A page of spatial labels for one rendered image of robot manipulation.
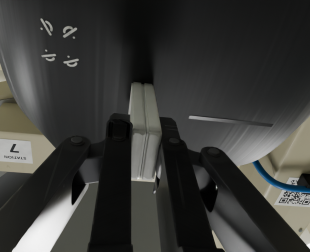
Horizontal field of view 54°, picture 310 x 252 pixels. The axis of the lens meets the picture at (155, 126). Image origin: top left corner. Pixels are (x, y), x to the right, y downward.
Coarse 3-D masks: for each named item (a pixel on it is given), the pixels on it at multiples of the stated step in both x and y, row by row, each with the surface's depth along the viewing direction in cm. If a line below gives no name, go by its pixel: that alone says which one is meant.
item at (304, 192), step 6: (252, 162) 56; (258, 162) 55; (258, 168) 54; (264, 174) 53; (306, 174) 54; (270, 180) 52; (276, 180) 52; (300, 180) 54; (306, 180) 52; (276, 186) 52; (282, 186) 52; (288, 186) 52; (294, 186) 52; (300, 186) 52; (306, 186) 52; (306, 192) 52
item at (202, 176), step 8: (160, 120) 18; (168, 120) 18; (168, 128) 17; (176, 128) 17; (168, 136) 16; (176, 136) 16; (160, 144) 15; (192, 152) 15; (160, 160) 15; (192, 160) 14; (160, 168) 15; (200, 168) 14; (200, 176) 14; (208, 176) 14; (200, 184) 14; (208, 184) 14; (208, 192) 14
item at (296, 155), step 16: (304, 128) 48; (288, 144) 50; (304, 144) 50; (272, 160) 55; (288, 160) 52; (304, 160) 52; (256, 176) 60; (272, 176) 55; (288, 176) 54; (272, 192) 56; (288, 208) 59; (304, 208) 60; (288, 224) 62; (304, 224) 63
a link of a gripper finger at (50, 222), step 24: (72, 144) 13; (48, 168) 11; (72, 168) 12; (24, 192) 10; (48, 192) 10; (72, 192) 13; (0, 216) 9; (24, 216) 9; (48, 216) 10; (0, 240) 8; (24, 240) 9; (48, 240) 11
